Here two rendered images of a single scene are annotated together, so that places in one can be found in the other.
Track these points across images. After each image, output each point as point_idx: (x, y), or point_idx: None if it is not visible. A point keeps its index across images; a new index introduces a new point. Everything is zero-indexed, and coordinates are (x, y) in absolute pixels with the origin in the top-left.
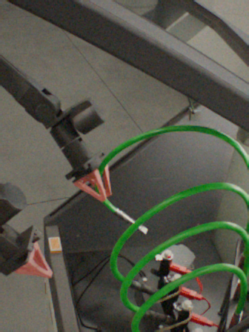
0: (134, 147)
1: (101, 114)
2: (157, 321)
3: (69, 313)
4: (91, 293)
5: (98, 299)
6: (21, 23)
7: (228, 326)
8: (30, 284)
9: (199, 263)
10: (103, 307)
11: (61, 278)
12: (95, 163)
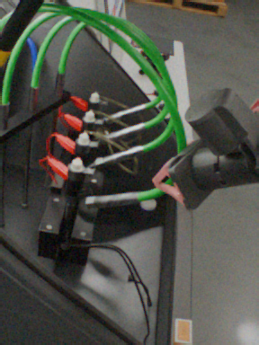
0: (48, 286)
1: (194, 110)
2: (94, 187)
3: (183, 240)
4: (122, 324)
5: (116, 314)
6: None
7: (59, 96)
8: None
9: None
10: (114, 303)
11: (183, 284)
12: (192, 145)
